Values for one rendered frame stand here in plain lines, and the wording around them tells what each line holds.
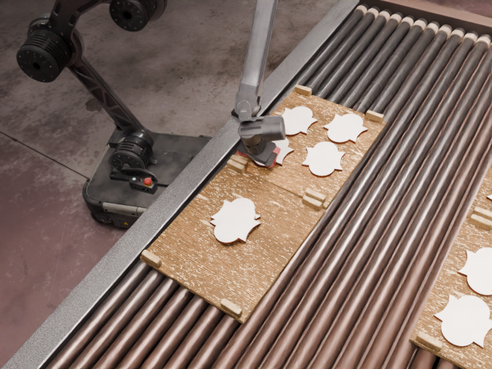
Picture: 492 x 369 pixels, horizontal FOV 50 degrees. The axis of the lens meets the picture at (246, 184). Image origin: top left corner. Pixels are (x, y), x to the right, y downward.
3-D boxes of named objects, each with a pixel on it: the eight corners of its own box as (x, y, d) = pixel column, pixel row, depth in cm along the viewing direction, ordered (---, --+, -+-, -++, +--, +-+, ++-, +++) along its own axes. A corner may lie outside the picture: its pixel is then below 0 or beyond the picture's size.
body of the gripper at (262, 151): (266, 164, 154) (261, 153, 147) (238, 151, 158) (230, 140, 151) (277, 146, 155) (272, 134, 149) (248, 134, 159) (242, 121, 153)
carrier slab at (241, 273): (140, 260, 145) (139, 257, 144) (228, 166, 166) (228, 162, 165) (243, 324, 131) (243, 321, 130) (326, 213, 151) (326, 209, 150)
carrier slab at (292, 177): (227, 165, 166) (227, 162, 165) (294, 91, 187) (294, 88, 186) (326, 211, 152) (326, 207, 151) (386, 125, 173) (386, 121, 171)
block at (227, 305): (220, 307, 133) (219, 302, 131) (225, 302, 134) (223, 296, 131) (239, 319, 130) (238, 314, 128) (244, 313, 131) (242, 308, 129)
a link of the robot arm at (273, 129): (244, 101, 152) (236, 101, 143) (282, 97, 149) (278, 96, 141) (248, 143, 153) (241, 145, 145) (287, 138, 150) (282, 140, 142)
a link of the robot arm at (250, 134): (236, 119, 147) (236, 138, 144) (261, 116, 145) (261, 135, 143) (243, 131, 153) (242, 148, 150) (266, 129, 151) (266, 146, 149)
